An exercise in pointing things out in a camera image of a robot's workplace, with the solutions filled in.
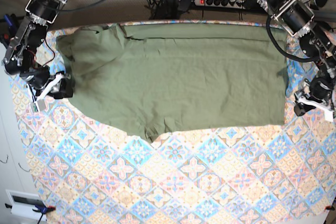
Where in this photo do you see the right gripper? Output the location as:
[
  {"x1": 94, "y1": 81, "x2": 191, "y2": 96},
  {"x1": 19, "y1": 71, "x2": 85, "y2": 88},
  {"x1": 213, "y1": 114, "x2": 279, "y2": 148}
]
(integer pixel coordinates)
[{"x1": 25, "y1": 70, "x2": 75, "y2": 112}]

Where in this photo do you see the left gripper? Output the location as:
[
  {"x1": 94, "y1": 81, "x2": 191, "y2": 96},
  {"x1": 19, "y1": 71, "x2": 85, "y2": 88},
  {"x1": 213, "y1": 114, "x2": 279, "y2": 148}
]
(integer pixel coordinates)
[{"x1": 294, "y1": 78, "x2": 335, "y2": 122}]

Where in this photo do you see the green t-shirt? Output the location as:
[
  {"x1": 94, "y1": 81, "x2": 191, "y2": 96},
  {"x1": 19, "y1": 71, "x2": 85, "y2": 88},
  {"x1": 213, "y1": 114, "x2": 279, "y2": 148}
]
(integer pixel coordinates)
[{"x1": 56, "y1": 23, "x2": 287, "y2": 142}]

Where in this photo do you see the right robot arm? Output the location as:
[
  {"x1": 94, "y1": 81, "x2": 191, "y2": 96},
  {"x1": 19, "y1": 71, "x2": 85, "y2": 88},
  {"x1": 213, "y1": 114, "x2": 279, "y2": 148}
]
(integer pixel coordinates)
[{"x1": 1, "y1": 0, "x2": 73, "y2": 112}]

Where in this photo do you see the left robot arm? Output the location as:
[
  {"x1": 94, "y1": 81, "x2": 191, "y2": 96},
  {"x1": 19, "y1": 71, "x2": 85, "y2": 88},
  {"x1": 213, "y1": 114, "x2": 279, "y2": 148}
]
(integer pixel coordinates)
[{"x1": 256, "y1": 0, "x2": 335, "y2": 122}]

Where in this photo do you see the orange black clamp left top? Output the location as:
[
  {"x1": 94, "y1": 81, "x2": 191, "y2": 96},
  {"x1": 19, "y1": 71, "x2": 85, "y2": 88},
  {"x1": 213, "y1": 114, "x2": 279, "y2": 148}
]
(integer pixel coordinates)
[{"x1": 1, "y1": 14, "x2": 19, "y2": 49}]

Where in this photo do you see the patterned tablecloth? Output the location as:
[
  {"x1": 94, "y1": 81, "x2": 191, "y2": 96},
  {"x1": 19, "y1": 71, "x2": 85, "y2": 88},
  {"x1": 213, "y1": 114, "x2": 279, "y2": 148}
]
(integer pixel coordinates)
[{"x1": 6, "y1": 19, "x2": 336, "y2": 224}]

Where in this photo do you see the orange clamp bottom right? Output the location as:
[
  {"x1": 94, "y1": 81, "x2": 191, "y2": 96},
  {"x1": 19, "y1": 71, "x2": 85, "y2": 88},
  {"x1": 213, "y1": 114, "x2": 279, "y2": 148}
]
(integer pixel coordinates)
[{"x1": 325, "y1": 206, "x2": 335, "y2": 211}]

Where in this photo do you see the blue clamp bottom left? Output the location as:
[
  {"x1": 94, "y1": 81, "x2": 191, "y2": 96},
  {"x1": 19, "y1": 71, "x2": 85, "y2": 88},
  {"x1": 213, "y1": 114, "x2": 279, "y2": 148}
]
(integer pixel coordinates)
[{"x1": 5, "y1": 204, "x2": 55, "y2": 221}]

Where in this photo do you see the white power strip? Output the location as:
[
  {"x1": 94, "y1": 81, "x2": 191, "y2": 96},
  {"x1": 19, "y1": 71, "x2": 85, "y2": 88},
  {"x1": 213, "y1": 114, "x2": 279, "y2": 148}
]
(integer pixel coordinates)
[{"x1": 194, "y1": 0, "x2": 245, "y2": 9}]

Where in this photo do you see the white wall socket box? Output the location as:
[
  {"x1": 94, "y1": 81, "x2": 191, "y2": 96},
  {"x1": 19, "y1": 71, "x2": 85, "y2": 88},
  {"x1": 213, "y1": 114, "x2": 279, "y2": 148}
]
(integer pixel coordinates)
[{"x1": 6, "y1": 189, "x2": 44, "y2": 221}]

